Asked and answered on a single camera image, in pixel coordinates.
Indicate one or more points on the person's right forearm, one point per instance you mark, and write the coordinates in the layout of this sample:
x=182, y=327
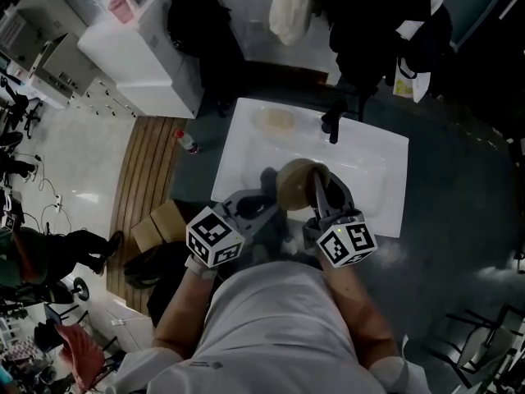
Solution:
x=357, y=310

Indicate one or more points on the red plastic chair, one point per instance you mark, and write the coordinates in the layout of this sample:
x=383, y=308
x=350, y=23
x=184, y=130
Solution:
x=82, y=355

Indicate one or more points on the black office chair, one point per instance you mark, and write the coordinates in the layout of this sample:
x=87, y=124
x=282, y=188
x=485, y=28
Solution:
x=20, y=109

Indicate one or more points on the clear plastic bottle red cap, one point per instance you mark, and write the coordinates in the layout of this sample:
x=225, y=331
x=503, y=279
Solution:
x=188, y=142

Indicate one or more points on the white sink basin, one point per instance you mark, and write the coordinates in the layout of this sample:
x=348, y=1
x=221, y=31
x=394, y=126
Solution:
x=369, y=170

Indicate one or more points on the black frame chair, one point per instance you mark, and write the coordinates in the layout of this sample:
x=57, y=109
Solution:
x=480, y=343

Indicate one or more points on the person's right white shoe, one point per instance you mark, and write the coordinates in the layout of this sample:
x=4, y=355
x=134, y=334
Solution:
x=290, y=246

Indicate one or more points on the grey drawer cabinet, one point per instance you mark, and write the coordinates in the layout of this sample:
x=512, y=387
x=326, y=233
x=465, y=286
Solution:
x=82, y=80

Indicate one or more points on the white power strip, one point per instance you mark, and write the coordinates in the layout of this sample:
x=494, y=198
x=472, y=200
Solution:
x=118, y=323

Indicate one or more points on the white appliance cabinet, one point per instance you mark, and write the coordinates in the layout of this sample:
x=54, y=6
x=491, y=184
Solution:
x=139, y=64

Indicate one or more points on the brown cardboard box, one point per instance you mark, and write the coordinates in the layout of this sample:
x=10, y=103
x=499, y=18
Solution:
x=160, y=228

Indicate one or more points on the black clothing and bags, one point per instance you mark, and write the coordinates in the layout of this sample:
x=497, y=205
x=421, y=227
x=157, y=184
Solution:
x=369, y=27

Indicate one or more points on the clear oval dish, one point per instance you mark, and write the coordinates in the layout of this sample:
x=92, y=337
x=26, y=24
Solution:
x=258, y=121

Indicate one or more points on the white shopping bag yellow print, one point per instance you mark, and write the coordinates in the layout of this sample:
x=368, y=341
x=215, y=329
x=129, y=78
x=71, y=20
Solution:
x=410, y=84

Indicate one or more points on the black hanging jacket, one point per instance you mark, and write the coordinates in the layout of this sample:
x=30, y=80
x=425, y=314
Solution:
x=205, y=35

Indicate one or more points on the black faucet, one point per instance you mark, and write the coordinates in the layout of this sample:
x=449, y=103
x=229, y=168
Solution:
x=333, y=121

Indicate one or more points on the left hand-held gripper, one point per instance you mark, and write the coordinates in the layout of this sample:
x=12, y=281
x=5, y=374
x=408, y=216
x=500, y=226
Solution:
x=213, y=238

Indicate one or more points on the person's left forearm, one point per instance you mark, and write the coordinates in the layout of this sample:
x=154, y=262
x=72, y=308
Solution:
x=184, y=314

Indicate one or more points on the pink container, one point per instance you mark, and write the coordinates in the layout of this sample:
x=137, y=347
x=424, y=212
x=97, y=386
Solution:
x=121, y=10

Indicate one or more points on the brown bowl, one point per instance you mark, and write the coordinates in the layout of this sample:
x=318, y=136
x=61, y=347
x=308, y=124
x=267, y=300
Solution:
x=297, y=185

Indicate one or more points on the person's white shirt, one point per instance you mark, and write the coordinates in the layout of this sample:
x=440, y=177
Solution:
x=270, y=335

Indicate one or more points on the black bag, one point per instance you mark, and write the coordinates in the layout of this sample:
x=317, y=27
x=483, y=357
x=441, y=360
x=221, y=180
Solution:
x=164, y=269

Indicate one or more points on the wooden slatted platform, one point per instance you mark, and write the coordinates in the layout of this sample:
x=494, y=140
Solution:
x=143, y=179

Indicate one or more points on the cream hanging garment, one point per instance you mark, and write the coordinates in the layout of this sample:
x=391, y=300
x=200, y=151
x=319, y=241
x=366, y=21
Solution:
x=289, y=10

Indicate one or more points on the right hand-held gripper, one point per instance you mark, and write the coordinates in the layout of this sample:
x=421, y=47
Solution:
x=348, y=242

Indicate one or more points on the white wrist band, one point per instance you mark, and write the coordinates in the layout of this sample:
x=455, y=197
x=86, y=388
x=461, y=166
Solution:
x=199, y=266

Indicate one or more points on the dark blue cloth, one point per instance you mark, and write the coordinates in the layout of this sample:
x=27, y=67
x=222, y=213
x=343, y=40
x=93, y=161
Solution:
x=268, y=179

